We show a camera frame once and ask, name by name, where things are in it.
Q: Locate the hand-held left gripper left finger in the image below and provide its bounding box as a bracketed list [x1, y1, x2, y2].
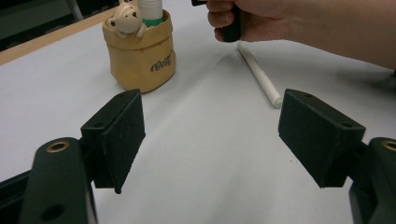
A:
[79, 89, 147, 195]

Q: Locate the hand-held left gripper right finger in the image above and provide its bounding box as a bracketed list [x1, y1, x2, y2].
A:
[277, 88, 367, 189]

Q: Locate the white pen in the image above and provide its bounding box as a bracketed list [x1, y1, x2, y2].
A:
[236, 41, 283, 110]

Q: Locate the white green glue stick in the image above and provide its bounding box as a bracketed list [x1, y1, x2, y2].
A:
[137, 0, 164, 27]

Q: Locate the tan bear pen holder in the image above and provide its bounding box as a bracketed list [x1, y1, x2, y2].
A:
[102, 0, 177, 93]

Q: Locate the grey metal stand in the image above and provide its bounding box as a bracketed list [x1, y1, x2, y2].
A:
[64, 0, 85, 22]

